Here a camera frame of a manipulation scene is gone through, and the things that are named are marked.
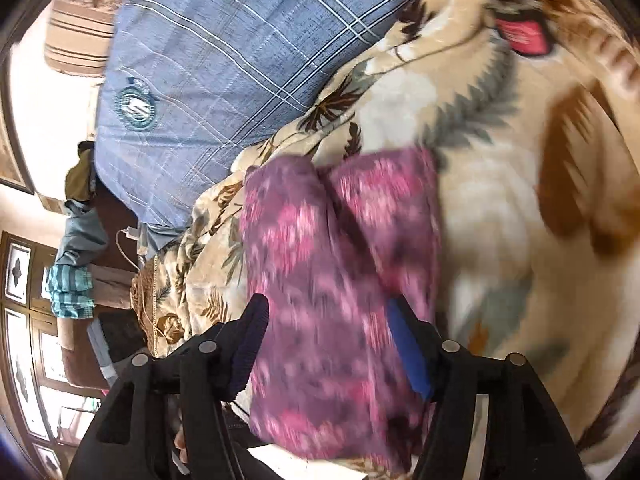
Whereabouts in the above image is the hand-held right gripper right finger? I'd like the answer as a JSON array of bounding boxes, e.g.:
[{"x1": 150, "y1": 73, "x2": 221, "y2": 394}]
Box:
[{"x1": 386, "y1": 294, "x2": 587, "y2": 480}]

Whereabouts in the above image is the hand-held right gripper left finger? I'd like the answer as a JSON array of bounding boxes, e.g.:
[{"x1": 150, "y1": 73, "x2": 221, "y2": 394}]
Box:
[{"x1": 67, "y1": 292, "x2": 272, "y2": 480}]

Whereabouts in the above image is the purple floral garment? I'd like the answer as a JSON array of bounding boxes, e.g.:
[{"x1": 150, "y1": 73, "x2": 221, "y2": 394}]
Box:
[{"x1": 239, "y1": 146, "x2": 445, "y2": 477}]

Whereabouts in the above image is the beige printed blanket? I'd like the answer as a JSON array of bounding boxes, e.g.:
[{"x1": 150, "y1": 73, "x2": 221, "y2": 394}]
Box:
[{"x1": 131, "y1": 0, "x2": 640, "y2": 480}]

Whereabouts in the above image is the brown upholstered furniture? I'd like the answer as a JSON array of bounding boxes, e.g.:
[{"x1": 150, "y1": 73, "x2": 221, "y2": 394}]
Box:
[{"x1": 56, "y1": 264, "x2": 151, "y2": 392}]

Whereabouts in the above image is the teal checked cloth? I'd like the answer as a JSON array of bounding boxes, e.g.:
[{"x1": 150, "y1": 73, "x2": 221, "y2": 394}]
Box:
[{"x1": 44, "y1": 264, "x2": 97, "y2": 320}]

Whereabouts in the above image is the grey blue cloth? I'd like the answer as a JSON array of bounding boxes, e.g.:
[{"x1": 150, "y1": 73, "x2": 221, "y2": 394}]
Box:
[{"x1": 54, "y1": 199, "x2": 110, "y2": 270}]

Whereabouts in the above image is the wooden door with glass panels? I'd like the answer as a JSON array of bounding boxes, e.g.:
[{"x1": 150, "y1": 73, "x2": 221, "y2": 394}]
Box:
[{"x1": 0, "y1": 231, "x2": 103, "y2": 478}]

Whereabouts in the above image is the olive cloth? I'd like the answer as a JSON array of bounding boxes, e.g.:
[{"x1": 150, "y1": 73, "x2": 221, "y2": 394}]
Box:
[{"x1": 65, "y1": 141, "x2": 99, "y2": 202}]

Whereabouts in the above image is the blue plaid cloth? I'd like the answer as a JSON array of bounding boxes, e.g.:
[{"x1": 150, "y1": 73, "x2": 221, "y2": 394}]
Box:
[{"x1": 94, "y1": 0, "x2": 447, "y2": 227}]

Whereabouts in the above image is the striped brown curtain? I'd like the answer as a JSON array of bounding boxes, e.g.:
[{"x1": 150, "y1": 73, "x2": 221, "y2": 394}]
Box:
[{"x1": 44, "y1": 0, "x2": 147, "y2": 77}]

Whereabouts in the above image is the white charger cable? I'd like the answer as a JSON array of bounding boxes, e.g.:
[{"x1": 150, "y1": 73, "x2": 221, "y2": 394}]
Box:
[{"x1": 115, "y1": 229, "x2": 146, "y2": 273}]

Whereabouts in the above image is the framed wall picture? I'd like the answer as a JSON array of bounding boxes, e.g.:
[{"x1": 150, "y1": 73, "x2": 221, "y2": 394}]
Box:
[{"x1": 0, "y1": 122, "x2": 37, "y2": 196}]

